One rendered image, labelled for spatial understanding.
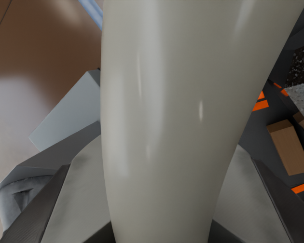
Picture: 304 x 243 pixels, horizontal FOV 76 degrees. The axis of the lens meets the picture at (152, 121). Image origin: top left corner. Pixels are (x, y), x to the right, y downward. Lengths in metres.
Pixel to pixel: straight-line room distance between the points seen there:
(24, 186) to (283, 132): 1.23
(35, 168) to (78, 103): 0.26
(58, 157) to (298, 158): 1.26
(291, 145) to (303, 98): 0.66
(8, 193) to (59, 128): 0.29
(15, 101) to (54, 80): 0.59
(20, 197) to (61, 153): 0.12
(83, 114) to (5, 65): 1.73
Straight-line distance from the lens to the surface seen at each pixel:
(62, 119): 0.71
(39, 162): 0.47
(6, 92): 2.42
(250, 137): 1.44
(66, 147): 0.51
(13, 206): 0.52
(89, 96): 0.62
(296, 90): 0.73
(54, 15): 1.84
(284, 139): 1.34
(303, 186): 1.67
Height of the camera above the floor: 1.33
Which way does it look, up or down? 63 degrees down
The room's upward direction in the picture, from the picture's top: 135 degrees counter-clockwise
